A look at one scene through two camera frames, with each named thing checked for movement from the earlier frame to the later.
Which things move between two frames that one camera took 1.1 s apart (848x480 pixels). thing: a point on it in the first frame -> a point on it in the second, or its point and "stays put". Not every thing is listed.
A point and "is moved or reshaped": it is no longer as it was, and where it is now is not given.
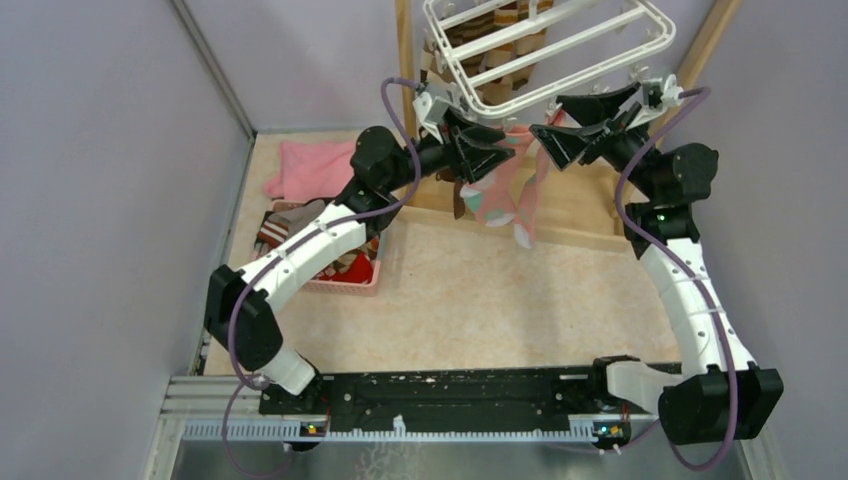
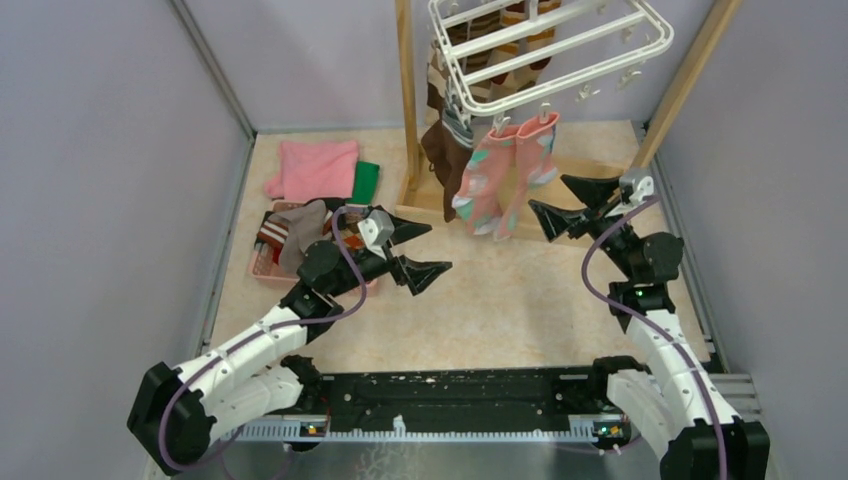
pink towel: (310, 170) stays put
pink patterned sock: (493, 196) is moved or reshaped
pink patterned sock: (535, 191) -> (535, 164)
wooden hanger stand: (695, 67) stays put
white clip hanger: (493, 56) stays put
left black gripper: (460, 151) -> (417, 273)
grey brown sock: (299, 217) stays put
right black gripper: (564, 144) -> (593, 193)
